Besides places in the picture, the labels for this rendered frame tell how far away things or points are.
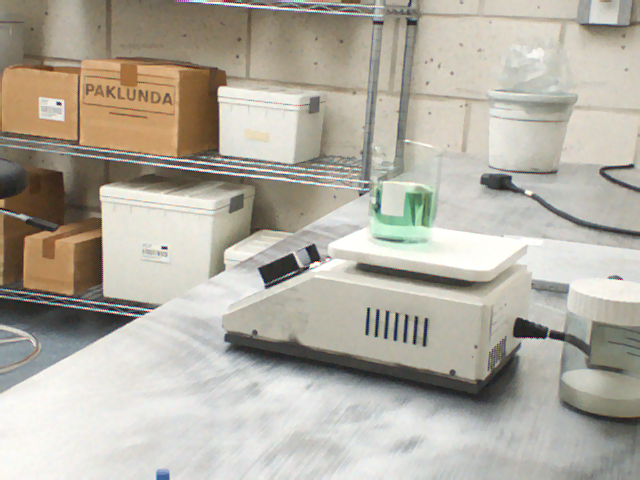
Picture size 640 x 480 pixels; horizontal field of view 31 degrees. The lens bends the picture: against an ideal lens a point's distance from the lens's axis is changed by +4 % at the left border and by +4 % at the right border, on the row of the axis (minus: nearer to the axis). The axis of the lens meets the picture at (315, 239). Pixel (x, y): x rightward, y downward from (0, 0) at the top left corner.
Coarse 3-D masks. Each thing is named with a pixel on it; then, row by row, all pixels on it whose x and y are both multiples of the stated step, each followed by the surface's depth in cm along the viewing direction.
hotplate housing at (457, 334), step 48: (288, 288) 80; (336, 288) 78; (384, 288) 77; (432, 288) 76; (480, 288) 77; (528, 288) 85; (240, 336) 83; (288, 336) 81; (336, 336) 79; (384, 336) 78; (432, 336) 76; (480, 336) 75; (528, 336) 82; (480, 384) 76
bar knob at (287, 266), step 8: (280, 256) 84; (288, 256) 83; (296, 256) 84; (264, 264) 84; (272, 264) 84; (280, 264) 84; (288, 264) 83; (296, 264) 83; (264, 272) 84; (272, 272) 84; (280, 272) 84; (288, 272) 84; (296, 272) 83; (264, 280) 84; (272, 280) 83; (280, 280) 83
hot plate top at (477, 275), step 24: (360, 240) 81; (456, 240) 83; (480, 240) 84; (504, 240) 85; (384, 264) 77; (408, 264) 76; (432, 264) 76; (456, 264) 76; (480, 264) 76; (504, 264) 78
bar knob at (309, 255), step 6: (312, 246) 88; (300, 252) 89; (306, 252) 88; (312, 252) 88; (318, 252) 88; (300, 258) 90; (306, 258) 89; (312, 258) 88; (318, 258) 88; (306, 264) 89; (306, 270) 88
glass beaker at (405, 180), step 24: (384, 144) 79; (408, 144) 78; (384, 168) 79; (408, 168) 78; (432, 168) 79; (384, 192) 79; (408, 192) 78; (432, 192) 79; (384, 216) 79; (408, 216) 79; (432, 216) 80; (384, 240) 80; (408, 240) 79; (432, 240) 81
